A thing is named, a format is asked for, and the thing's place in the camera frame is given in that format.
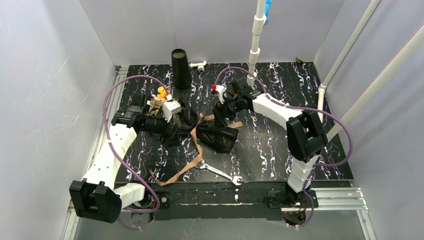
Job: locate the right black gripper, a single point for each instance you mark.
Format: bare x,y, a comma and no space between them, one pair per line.
220,108

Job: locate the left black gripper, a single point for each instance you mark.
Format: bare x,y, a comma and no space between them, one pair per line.
164,129

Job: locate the tan satin ribbon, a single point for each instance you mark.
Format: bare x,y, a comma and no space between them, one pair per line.
185,155

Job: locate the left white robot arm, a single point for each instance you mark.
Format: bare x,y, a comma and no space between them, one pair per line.
95,196

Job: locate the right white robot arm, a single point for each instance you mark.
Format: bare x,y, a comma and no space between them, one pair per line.
305,133

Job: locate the black cone vase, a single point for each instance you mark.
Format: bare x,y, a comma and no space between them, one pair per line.
182,78

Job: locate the silver combination wrench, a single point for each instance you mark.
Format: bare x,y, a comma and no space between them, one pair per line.
236,180

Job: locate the small white pipe fitting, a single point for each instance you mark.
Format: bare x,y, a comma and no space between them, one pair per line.
200,66

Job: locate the blue clip on pipe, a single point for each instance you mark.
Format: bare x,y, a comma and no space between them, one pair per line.
266,11

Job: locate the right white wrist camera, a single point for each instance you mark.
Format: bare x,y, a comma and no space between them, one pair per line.
218,90

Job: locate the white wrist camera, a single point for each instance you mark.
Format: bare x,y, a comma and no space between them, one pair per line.
218,90
170,108

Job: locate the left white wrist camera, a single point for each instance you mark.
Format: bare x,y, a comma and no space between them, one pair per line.
170,108

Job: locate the white pvc pipe frame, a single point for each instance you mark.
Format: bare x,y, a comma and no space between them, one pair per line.
376,95

